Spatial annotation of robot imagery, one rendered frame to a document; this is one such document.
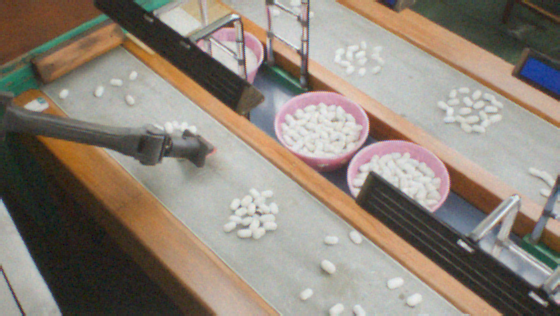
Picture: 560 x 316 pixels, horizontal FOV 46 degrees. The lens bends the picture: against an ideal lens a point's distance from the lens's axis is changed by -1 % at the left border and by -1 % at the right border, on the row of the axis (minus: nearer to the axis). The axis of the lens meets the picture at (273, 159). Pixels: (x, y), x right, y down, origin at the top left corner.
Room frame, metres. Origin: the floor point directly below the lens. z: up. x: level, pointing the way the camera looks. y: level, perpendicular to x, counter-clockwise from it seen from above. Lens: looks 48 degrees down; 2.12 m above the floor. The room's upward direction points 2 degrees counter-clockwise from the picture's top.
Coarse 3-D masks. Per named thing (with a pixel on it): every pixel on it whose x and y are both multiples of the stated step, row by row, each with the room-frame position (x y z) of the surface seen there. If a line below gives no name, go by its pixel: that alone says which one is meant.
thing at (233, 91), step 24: (96, 0) 1.56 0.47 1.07; (120, 0) 1.50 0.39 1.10; (120, 24) 1.46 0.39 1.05; (144, 24) 1.41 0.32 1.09; (168, 48) 1.32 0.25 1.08; (192, 48) 1.28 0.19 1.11; (192, 72) 1.24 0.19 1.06; (216, 72) 1.20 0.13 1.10; (216, 96) 1.17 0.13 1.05; (240, 96) 1.13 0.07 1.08; (264, 96) 1.16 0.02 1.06
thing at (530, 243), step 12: (552, 192) 0.95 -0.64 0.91; (552, 204) 0.94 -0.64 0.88; (540, 216) 0.96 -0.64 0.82; (552, 216) 0.94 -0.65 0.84; (540, 228) 0.95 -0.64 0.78; (528, 240) 0.96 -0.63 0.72; (528, 252) 0.94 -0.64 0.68; (540, 252) 0.92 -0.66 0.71; (552, 252) 0.92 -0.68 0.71; (552, 264) 0.90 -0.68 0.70
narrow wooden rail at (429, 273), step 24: (168, 72) 1.60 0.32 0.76; (192, 96) 1.48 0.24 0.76; (216, 120) 1.40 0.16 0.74; (240, 120) 1.37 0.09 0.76; (264, 144) 1.28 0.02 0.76; (288, 168) 1.19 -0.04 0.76; (312, 192) 1.11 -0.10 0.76; (336, 192) 1.10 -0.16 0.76; (360, 216) 1.02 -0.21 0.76; (384, 240) 0.94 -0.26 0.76; (408, 264) 0.87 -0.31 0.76; (432, 264) 0.87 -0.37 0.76; (432, 288) 0.81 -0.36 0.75; (456, 288) 0.80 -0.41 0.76; (480, 312) 0.73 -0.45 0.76
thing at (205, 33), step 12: (180, 0) 1.47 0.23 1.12; (204, 0) 1.51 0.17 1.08; (156, 12) 1.42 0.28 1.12; (204, 12) 1.51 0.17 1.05; (204, 24) 1.51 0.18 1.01; (216, 24) 1.35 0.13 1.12; (240, 24) 1.40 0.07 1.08; (192, 36) 1.31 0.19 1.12; (204, 36) 1.32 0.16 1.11; (240, 36) 1.40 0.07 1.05; (204, 48) 1.51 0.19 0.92; (228, 48) 1.45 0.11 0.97; (240, 48) 1.40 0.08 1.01; (240, 60) 1.40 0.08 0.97; (240, 72) 1.40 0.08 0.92
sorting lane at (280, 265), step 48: (48, 96) 1.54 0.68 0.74; (96, 96) 1.53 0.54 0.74; (144, 96) 1.52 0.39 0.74; (240, 144) 1.30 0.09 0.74; (192, 192) 1.13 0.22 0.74; (240, 192) 1.13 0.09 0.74; (288, 192) 1.12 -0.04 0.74; (240, 240) 0.97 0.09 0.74; (288, 240) 0.97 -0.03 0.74; (288, 288) 0.83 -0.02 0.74; (336, 288) 0.83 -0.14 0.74; (384, 288) 0.82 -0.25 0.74
